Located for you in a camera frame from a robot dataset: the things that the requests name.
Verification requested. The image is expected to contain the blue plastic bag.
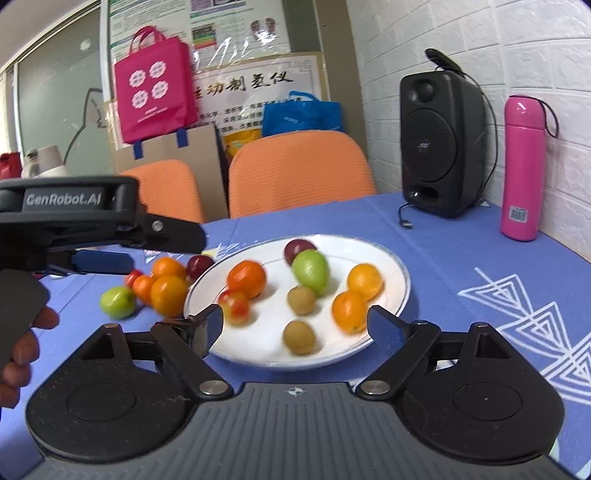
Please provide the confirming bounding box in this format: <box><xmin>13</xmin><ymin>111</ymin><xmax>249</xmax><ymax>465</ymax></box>
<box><xmin>261</xmin><ymin>91</ymin><xmax>345</xmax><ymax>138</ymax></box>

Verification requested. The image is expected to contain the laminated wall poster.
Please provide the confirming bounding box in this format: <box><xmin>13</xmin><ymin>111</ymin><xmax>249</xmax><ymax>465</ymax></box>
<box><xmin>189</xmin><ymin>0</ymin><xmax>292</xmax><ymax>56</ymax></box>

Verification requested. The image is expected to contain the yellow snack packet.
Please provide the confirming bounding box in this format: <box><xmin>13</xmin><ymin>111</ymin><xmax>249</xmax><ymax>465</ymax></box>
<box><xmin>223</xmin><ymin>130</ymin><xmax>264</xmax><ymax>160</ymax></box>

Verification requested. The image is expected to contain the black speaker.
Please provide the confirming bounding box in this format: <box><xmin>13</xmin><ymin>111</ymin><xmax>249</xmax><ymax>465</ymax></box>
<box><xmin>399</xmin><ymin>71</ymin><xmax>488</xmax><ymax>219</ymax></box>

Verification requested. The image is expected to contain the thin black microphone cord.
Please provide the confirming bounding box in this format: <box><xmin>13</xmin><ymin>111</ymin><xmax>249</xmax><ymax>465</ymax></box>
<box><xmin>461</xmin><ymin>73</ymin><xmax>502</xmax><ymax>205</ymax></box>

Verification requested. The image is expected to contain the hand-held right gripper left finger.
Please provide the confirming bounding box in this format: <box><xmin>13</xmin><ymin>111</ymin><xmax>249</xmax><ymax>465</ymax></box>
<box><xmin>78</xmin><ymin>305</ymin><xmax>232</xmax><ymax>401</ymax></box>

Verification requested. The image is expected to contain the calligraphy wall poster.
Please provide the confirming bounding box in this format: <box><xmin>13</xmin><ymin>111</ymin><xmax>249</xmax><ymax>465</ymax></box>
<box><xmin>191</xmin><ymin>52</ymin><xmax>324</xmax><ymax>139</ymax></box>

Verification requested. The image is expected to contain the tangerine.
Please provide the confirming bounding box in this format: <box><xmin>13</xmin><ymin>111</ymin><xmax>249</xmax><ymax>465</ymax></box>
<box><xmin>226</xmin><ymin>260</ymin><xmax>268</xmax><ymax>300</ymax></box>
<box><xmin>131</xmin><ymin>274</ymin><xmax>156</xmax><ymax>306</ymax></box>
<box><xmin>331</xmin><ymin>291</ymin><xmax>369</xmax><ymax>336</ymax></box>

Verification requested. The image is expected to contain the pink bottle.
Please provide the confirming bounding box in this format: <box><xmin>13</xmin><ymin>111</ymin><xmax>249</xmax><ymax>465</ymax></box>
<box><xmin>500</xmin><ymin>95</ymin><xmax>560</xmax><ymax>243</ymax></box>

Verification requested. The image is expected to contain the green jujube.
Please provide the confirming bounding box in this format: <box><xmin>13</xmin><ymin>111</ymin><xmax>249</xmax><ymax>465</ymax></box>
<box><xmin>100</xmin><ymin>286</ymin><xmax>138</xmax><ymax>320</ymax></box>
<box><xmin>292</xmin><ymin>249</ymin><xmax>331</xmax><ymax>296</ymax></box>

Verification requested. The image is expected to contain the white plate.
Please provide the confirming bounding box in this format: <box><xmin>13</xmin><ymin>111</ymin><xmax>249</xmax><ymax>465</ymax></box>
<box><xmin>184</xmin><ymin>234</ymin><xmax>411</xmax><ymax>370</ymax></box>

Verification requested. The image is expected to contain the white thermos jug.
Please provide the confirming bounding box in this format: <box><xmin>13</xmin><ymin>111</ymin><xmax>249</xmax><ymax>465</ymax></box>
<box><xmin>21</xmin><ymin>145</ymin><xmax>70</xmax><ymax>179</ymax></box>

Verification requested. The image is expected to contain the black clip microphone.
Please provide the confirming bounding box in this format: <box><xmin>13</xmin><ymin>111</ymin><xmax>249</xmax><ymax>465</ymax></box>
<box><xmin>425</xmin><ymin>48</ymin><xmax>464</xmax><ymax>76</ymax></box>

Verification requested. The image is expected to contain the longan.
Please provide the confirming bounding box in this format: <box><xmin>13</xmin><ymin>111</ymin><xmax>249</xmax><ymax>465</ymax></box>
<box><xmin>287</xmin><ymin>285</ymin><xmax>317</xmax><ymax>316</ymax></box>
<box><xmin>283</xmin><ymin>320</ymin><xmax>317</xmax><ymax>356</ymax></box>

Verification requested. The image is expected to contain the green text wall poster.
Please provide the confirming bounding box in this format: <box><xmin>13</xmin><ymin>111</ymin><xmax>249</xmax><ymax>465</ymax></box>
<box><xmin>110</xmin><ymin>0</ymin><xmax>191</xmax><ymax>49</ymax></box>

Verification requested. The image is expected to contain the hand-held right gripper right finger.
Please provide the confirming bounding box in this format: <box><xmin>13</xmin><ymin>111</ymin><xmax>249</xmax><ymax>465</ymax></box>
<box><xmin>356</xmin><ymin>305</ymin><xmax>513</xmax><ymax>400</ymax></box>

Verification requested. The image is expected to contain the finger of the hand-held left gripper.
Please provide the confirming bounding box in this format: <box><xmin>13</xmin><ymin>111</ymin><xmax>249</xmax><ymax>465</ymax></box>
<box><xmin>113</xmin><ymin>210</ymin><xmax>207</xmax><ymax>256</ymax></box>
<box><xmin>46</xmin><ymin>249</ymin><xmax>136</xmax><ymax>278</ymax></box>

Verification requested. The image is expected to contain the brown paper bag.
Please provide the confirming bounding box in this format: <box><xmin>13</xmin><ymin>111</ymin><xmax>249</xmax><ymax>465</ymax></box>
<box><xmin>113</xmin><ymin>124</ymin><xmax>230</xmax><ymax>223</ymax></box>

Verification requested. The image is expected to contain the dark red plum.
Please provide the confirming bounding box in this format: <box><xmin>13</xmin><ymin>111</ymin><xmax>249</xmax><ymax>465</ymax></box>
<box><xmin>186</xmin><ymin>255</ymin><xmax>216</xmax><ymax>282</ymax></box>
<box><xmin>283</xmin><ymin>237</ymin><xmax>317</xmax><ymax>267</ymax></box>

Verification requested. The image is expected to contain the blue printed tablecloth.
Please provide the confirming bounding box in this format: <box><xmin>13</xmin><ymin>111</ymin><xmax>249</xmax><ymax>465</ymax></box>
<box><xmin>28</xmin><ymin>191</ymin><xmax>591</xmax><ymax>467</ymax></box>

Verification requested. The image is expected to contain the orange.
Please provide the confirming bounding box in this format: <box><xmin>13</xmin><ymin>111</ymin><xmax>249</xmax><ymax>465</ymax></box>
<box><xmin>149</xmin><ymin>275</ymin><xmax>190</xmax><ymax>319</ymax></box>
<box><xmin>151</xmin><ymin>257</ymin><xmax>187</xmax><ymax>280</ymax></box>
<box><xmin>347</xmin><ymin>262</ymin><xmax>384</xmax><ymax>301</ymax></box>

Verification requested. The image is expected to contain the magenta tote bag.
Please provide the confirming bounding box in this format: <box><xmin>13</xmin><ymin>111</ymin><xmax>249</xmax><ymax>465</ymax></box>
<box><xmin>114</xmin><ymin>26</ymin><xmax>199</xmax><ymax>145</ymax></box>

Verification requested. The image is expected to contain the orange chair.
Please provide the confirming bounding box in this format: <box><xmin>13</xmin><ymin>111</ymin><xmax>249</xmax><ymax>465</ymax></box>
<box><xmin>228</xmin><ymin>130</ymin><xmax>378</xmax><ymax>219</ymax></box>
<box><xmin>117</xmin><ymin>159</ymin><xmax>206</xmax><ymax>225</ymax></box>

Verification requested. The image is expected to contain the person's left hand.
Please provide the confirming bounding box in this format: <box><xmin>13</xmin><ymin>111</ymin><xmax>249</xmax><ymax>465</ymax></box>
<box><xmin>0</xmin><ymin>307</ymin><xmax>61</xmax><ymax>409</ymax></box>

